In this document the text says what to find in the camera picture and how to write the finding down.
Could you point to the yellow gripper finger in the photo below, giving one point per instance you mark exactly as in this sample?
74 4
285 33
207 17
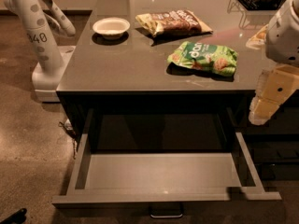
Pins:
261 110

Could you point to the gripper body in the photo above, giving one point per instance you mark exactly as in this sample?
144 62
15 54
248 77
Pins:
284 37

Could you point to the green rice chip bag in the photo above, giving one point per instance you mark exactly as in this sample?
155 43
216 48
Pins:
215 59

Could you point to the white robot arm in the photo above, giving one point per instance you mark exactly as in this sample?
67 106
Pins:
282 37

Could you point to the brown chip bag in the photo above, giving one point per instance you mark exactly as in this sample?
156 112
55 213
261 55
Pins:
175 22

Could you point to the open grey top drawer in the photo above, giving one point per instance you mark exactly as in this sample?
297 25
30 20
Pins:
162 160

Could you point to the yellow snack packet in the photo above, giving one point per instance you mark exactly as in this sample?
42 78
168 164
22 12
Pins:
258 40

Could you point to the grey counter cabinet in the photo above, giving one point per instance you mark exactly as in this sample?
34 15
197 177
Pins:
131 76

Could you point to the white paper bowl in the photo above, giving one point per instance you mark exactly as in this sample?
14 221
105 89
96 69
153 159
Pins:
111 28

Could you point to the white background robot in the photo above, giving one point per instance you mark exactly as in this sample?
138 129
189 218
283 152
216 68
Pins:
41 20

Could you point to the black object floor corner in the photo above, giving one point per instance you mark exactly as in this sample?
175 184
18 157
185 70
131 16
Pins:
18 217

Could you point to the metal drawer handle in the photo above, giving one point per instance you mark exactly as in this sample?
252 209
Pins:
166 210

